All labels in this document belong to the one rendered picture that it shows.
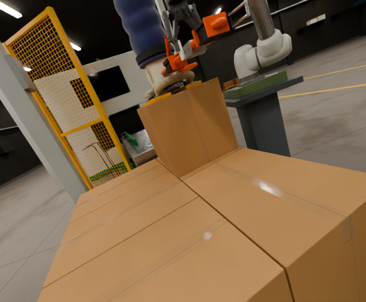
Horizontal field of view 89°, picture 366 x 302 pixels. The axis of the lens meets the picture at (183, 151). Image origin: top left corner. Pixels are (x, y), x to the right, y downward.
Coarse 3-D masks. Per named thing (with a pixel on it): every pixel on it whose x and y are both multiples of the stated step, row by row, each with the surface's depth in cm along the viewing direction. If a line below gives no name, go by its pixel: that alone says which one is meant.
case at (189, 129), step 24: (192, 96) 92; (216, 96) 96; (144, 120) 123; (168, 120) 90; (192, 120) 94; (216, 120) 98; (168, 144) 93; (192, 144) 97; (216, 144) 101; (192, 168) 99
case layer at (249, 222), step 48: (96, 192) 124; (144, 192) 96; (192, 192) 79; (240, 192) 67; (288, 192) 58; (336, 192) 51; (96, 240) 72; (144, 240) 62; (192, 240) 54; (240, 240) 48; (288, 240) 43; (336, 240) 43; (48, 288) 58; (96, 288) 51; (144, 288) 46; (192, 288) 41; (240, 288) 38; (288, 288) 39; (336, 288) 47
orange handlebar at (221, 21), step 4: (216, 20) 50; (220, 20) 50; (224, 20) 51; (212, 24) 51; (216, 24) 51; (220, 24) 51; (224, 24) 52; (212, 28) 52; (216, 28) 52; (192, 44) 63; (176, 56) 78; (176, 60) 79; (180, 60) 76; (184, 60) 80; (192, 64) 120; (196, 64) 121; (164, 68) 96; (184, 68) 119; (188, 68) 120; (192, 68) 129; (164, 72) 98
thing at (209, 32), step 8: (208, 16) 51; (216, 16) 52; (224, 16) 52; (200, 24) 54; (208, 24) 51; (192, 32) 58; (200, 32) 56; (208, 32) 51; (216, 32) 52; (224, 32) 54; (200, 40) 58; (208, 40) 56; (216, 40) 60
